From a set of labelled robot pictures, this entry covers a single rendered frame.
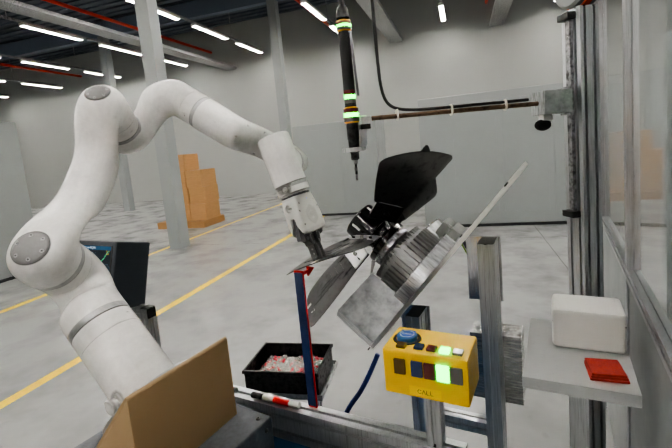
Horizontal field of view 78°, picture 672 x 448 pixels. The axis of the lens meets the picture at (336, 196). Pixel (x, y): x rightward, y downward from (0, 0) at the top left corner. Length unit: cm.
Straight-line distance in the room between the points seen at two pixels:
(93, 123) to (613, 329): 138
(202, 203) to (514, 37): 972
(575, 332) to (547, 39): 1272
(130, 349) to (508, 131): 626
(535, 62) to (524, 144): 707
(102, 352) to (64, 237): 24
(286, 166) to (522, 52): 1280
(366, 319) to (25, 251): 81
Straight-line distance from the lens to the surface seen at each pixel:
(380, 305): 122
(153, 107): 121
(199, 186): 935
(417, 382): 86
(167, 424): 87
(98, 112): 113
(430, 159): 114
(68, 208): 105
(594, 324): 132
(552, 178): 687
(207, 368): 90
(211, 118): 112
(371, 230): 128
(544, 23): 1386
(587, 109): 148
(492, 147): 673
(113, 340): 93
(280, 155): 103
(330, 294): 135
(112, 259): 133
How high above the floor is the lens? 146
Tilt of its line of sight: 7 degrees down
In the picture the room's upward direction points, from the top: 5 degrees counter-clockwise
